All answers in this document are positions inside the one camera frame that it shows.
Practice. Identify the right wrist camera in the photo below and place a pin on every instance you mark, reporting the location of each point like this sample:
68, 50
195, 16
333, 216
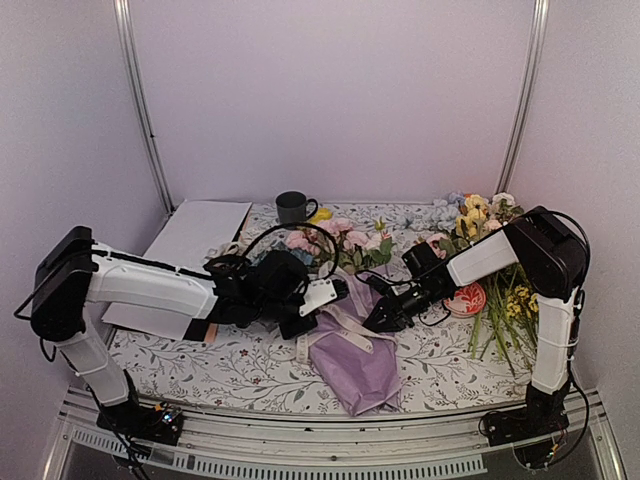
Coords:
382, 286

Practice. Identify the pile of fake flowers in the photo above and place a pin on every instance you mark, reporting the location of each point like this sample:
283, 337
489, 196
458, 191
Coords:
507, 323

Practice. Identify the yellow flower stem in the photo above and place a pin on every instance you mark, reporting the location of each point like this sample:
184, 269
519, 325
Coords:
322, 214

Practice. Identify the red patterned bowl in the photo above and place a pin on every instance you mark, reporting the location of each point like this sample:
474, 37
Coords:
467, 301

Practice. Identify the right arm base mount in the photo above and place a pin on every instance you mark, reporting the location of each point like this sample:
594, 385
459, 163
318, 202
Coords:
502, 427

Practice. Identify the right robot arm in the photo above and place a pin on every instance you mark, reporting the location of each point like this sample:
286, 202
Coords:
555, 259

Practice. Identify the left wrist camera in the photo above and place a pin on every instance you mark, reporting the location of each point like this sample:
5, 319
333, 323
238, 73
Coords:
322, 292

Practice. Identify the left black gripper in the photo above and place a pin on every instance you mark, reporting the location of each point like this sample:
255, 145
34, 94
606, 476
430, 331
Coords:
291, 333

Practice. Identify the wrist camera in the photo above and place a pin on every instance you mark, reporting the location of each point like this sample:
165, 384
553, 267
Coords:
382, 286
322, 292

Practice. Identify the left aluminium frame post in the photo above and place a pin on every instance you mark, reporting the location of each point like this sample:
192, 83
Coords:
125, 30

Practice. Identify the dark grey mug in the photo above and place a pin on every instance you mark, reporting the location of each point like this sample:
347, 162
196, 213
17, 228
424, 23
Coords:
294, 206

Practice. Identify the pink wrapping paper sheet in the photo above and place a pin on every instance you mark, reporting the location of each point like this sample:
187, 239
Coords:
361, 382

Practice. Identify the blue hydrangea stem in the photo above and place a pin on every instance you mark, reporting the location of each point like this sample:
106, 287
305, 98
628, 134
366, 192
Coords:
306, 258

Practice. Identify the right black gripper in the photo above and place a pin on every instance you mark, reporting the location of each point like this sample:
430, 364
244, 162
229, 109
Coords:
388, 308

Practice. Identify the aluminium frame post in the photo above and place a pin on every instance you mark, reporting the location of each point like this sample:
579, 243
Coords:
531, 68
125, 30

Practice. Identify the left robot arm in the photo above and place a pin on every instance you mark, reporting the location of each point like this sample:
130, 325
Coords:
78, 271

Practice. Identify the right aluminium frame post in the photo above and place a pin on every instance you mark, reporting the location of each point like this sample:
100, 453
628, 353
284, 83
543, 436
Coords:
531, 68

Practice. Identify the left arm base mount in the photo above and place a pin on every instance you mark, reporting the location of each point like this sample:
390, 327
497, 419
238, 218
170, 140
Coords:
136, 421

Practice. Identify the front aluminium rail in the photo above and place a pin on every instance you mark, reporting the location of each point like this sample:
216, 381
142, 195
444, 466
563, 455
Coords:
219, 442

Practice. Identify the white printed ribbon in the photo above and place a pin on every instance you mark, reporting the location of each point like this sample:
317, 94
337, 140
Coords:
348, 329

